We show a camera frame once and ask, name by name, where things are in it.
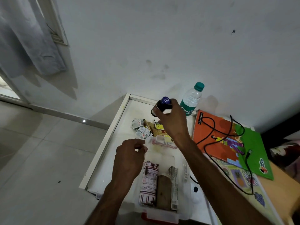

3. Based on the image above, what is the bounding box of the dark bottle with purple cap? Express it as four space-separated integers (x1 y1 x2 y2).
151 97 173 117

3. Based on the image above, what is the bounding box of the narrow white carton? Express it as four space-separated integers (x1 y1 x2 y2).
168 166 179 211

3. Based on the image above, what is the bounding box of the person's left forearm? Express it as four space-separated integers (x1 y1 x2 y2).
85 181 132 225

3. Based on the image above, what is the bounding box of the yellow brown packet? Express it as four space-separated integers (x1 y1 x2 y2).
144 120 173 143

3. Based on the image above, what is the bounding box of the green bag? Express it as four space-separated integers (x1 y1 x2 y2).
234 124 274 181

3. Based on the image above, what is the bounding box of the patterned colourful book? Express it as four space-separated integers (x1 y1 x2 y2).
206 156 283 225

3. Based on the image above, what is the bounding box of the clear water bottle green cap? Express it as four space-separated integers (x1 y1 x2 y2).
179 82 205 116

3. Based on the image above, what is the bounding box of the black cable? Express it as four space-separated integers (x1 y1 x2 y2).
190 114 255 196

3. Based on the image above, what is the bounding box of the person's right hand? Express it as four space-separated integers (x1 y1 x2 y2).
153 99 191 149

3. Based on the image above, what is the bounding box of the clear plastic storage box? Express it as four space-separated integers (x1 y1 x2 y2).
128 151 196 224

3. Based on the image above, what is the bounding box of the wooden side table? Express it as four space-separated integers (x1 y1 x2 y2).
257 160 300 225

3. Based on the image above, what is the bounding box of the brown bandage roll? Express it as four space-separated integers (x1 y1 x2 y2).
156 175 172 211

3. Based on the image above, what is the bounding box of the white device with black dot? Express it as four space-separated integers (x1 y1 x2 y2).
189 179 205 205

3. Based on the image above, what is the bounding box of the patterned bedding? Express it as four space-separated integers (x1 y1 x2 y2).
269 140 300 183

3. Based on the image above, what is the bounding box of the white roll with maroon print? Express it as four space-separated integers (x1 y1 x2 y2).
138 161 159 207

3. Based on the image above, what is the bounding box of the grey hanging cloth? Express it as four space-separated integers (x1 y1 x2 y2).
0 0 68 79

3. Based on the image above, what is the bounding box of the person's right forearm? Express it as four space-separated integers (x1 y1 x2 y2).
178 138 273 225

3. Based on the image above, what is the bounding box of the orange illustrated notebook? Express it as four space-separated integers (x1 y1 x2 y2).
192 110 246 163

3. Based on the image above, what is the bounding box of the white window frame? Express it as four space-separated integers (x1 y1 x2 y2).
35 0 69 46

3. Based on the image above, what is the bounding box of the small white sachet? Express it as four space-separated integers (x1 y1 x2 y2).
132 118 145 129
135 126 153 140

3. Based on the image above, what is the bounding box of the clear pouch with pink item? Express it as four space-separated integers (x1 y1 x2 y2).
148 135 178 149

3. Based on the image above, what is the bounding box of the person's left hand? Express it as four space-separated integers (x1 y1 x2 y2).
112 139 148 186

